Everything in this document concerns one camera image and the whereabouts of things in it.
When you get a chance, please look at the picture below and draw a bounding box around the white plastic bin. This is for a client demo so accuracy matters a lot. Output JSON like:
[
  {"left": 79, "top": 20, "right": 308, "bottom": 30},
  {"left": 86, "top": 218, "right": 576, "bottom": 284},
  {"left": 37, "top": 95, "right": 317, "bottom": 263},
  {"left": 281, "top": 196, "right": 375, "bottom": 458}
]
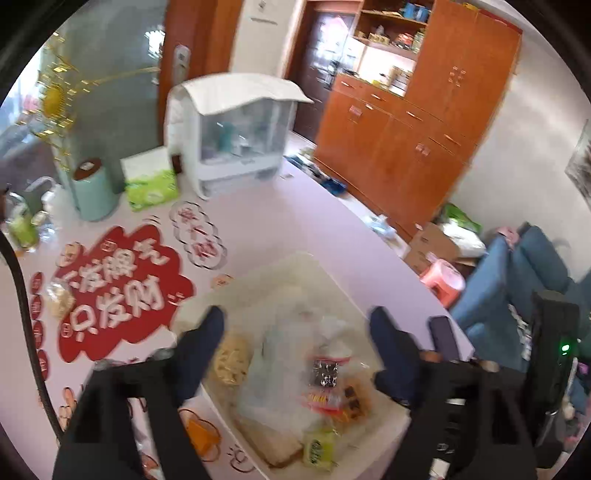
[{"left": 173, "top": 250, "right": 411, "bottom": 478}]

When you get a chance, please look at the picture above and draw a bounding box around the white cover cloth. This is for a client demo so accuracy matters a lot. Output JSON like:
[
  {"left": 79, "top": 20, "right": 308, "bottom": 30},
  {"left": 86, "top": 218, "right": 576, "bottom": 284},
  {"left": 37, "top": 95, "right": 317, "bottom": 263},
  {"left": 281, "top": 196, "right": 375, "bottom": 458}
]
[{"left": 178, "top": 73, "right": 315, "bottom": 116}]

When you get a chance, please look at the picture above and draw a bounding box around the dark brown door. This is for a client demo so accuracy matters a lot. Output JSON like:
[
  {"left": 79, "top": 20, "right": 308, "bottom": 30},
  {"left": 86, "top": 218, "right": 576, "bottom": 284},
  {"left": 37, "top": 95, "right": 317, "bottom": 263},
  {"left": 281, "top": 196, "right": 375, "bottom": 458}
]
[{"left": 288, "top": 2, "right": 363, "bottom": 141}]

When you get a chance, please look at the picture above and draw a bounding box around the green plastic bag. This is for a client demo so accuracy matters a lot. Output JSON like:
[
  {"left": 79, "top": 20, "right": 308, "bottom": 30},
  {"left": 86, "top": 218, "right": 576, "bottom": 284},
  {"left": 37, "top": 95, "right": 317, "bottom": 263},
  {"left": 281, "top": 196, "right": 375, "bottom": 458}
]
[{"left": 438, "top": 203, "right": 481, "bottom": 234}]

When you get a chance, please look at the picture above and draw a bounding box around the orange snack packet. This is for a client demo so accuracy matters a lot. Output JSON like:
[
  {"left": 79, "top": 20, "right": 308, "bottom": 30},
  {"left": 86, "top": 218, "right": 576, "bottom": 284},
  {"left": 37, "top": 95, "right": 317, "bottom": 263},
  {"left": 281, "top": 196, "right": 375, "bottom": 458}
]
[{"left": 185, "top": 418, "right": 221, "bottom": 455}]

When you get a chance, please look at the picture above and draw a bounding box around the yellow pastry packet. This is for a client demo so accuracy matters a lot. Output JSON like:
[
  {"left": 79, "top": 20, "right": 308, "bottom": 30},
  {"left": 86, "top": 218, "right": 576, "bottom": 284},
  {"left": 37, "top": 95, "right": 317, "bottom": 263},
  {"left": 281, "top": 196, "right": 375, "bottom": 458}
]
[{"left": 323, "top": 381, "right": 374, "bottom": 423}]

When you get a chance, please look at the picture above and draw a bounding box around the dark red snack packet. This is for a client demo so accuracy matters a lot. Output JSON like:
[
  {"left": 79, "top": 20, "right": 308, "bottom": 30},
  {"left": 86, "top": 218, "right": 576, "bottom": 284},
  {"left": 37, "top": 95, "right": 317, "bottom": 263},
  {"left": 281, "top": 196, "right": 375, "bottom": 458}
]
[{"left": 309, "top": 355, "right": 352, "bottom": 393}]

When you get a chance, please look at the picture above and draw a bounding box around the round rice cracker pack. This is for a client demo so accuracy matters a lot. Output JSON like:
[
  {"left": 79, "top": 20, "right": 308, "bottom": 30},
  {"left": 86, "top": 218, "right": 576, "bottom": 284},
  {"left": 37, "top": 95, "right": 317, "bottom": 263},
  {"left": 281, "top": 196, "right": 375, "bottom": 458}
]
[{"left": 46, "top": 281, "right": 77, "bottom": 319}]

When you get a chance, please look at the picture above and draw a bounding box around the cardboard box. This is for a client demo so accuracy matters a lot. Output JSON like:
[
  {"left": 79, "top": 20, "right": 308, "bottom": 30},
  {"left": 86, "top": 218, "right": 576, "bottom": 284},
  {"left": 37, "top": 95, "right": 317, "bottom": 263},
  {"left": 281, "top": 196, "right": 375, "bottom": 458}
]
[{"left": 404, "top": 222, "right": 476, "bottom": 277}]

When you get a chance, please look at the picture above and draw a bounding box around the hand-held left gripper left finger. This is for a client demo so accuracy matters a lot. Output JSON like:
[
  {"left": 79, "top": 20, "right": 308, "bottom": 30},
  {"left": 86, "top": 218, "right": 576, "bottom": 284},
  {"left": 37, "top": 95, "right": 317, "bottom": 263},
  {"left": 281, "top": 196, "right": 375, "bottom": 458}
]
[{"left": 52, "top": 305, "right": 225, "bottom": 480}]

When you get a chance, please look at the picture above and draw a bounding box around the blue sofa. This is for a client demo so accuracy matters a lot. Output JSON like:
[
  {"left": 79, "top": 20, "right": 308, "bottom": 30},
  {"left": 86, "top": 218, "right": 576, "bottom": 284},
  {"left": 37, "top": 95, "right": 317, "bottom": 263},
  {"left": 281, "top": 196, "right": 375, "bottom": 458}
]
[{"left": 450, "top": 224, "right": 591, "bottom": 416}]

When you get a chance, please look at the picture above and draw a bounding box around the pink plastic stool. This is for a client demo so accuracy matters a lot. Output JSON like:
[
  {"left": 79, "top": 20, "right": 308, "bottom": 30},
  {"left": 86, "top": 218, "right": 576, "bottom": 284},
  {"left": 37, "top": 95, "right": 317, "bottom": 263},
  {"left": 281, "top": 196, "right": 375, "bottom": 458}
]
[{"left": 419, "top": 258, "right": 466, "bottom": 309}]

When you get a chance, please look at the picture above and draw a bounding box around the green tissue box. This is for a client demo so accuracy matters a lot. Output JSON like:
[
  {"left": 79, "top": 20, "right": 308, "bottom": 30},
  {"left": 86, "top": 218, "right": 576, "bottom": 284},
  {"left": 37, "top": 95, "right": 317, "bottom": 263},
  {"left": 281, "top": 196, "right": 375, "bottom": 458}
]
[{"left": 121, "top": 148, "right": 181, "bottom": 212}]

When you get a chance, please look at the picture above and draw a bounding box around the brown bread slice pack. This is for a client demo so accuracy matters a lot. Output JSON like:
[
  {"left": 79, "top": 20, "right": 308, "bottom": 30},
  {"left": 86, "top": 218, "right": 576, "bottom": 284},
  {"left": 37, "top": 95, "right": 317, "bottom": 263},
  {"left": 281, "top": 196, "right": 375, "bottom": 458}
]
[{"left": 231, "top": 411, "right": 305, "bottom": 469}]

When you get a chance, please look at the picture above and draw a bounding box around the green and white snack packet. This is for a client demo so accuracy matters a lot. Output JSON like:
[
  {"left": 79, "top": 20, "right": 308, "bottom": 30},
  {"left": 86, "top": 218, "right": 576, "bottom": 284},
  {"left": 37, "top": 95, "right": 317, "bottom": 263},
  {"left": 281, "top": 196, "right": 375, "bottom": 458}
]
[{"left": 302, "top": 427, "right": 340, "bottom": 464}]

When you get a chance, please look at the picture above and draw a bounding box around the silver door handle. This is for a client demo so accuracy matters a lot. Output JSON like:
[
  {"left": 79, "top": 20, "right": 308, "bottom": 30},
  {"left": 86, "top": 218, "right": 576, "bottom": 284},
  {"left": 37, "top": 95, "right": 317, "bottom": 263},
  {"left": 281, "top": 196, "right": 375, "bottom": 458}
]
[{"left": 173, "top": 45, "right": 191, "bottom": 86}]

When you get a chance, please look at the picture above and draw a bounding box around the glass sliding door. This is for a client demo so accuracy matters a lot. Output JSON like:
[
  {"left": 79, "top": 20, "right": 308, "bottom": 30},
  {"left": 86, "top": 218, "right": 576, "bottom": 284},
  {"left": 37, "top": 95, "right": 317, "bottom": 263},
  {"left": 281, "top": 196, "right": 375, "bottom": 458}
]
[{"left": 0, "top": 0, "right": 241, "bottom": 185}]

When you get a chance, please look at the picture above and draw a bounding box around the black cable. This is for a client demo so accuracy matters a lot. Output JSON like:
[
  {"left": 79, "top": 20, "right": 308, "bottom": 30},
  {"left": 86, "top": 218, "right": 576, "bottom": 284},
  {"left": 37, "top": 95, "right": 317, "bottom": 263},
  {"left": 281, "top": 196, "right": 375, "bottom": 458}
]
[{"left": 0, "top": 231, "right": 63, "bottom": 441}]

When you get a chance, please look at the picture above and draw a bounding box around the teal canister with brown lid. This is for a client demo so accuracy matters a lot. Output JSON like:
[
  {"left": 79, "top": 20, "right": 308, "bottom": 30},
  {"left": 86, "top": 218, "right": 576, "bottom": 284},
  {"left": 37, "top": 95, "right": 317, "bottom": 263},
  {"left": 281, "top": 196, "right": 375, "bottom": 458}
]
[{"left": 69, "top": 158, "right": 122, "bottom": 222}]

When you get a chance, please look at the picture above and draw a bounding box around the white plastic bag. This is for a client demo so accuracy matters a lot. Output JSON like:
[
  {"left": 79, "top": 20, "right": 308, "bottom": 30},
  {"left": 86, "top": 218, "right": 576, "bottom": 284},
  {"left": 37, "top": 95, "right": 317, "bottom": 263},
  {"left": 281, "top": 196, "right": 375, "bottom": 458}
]
[{"left": 438, "top": 224, "right": 488, "bottom": 257}]

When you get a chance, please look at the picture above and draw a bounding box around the green label bottle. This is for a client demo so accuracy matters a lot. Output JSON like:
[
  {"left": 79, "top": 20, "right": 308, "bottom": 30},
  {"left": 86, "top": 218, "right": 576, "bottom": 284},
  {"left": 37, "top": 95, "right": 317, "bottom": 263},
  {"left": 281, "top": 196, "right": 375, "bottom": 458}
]
[{"left": 4, "top": 194, "right": 40, "bottom": 250}]

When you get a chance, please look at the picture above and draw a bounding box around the translucent plastic bottle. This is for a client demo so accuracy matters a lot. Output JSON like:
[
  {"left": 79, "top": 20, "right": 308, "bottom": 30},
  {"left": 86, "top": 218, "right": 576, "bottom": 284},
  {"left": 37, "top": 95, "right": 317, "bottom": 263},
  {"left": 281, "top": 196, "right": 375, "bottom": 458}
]
[{"left": 25, "top": 176, "right": 61, "bottom": 217}]

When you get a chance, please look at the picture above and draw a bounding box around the white countertop cup cabinet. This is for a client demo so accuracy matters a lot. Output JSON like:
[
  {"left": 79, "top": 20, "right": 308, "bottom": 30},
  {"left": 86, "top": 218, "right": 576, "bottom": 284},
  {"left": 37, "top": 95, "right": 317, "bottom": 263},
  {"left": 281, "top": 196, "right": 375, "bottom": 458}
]
[{"left": 164, "top": 73, "right": 315, "bottom": 200}]

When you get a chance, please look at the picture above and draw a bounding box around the white wall switch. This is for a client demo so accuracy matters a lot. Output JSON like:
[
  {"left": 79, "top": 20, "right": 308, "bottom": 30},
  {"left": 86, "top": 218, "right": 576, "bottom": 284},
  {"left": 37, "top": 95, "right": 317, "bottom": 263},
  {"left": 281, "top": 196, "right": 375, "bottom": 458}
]
[{"left": 248, "top": 0, "right": 280, "bottom": 20}]

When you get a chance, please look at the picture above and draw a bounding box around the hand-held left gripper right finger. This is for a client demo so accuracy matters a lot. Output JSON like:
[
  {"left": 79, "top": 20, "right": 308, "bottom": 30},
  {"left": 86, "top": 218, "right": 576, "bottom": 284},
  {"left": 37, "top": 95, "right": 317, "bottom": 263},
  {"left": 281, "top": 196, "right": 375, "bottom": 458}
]
[{"left": 368, "top": 306, "right": 539, "bottom": 480}]

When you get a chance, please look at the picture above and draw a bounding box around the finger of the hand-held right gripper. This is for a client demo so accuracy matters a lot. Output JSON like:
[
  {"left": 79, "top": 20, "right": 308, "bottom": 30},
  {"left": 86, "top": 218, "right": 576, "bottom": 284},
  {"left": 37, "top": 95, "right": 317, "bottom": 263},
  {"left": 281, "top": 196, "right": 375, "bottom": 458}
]
[{"left": 428, "top": 316, "right": 462, "bottom": 363}]

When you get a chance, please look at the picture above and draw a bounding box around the wooden wall cabinet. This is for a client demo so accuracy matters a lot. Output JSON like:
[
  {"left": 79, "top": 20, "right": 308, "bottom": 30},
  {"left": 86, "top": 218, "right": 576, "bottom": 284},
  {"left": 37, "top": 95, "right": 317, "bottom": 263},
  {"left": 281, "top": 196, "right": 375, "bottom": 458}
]
[{"left": 314, "top": 0, "right": 525, "bottom": 241}]

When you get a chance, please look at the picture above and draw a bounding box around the wall picture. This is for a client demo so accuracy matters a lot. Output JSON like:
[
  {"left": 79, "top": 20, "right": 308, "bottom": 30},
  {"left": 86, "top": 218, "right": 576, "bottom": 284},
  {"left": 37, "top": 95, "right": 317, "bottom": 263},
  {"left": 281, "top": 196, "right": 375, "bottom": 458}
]
[{"left": 564, "top": 119, "right": 591, "bottom": 204}]

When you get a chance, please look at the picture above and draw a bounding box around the long puffed rice bar pack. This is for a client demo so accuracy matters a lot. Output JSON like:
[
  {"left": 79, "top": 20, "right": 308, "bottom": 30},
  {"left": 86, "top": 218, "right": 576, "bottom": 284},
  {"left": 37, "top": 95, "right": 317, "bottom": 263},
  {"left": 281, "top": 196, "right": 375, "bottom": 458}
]
[{"left": 213, "top": 335, "right": 252, "bottom": 386}]

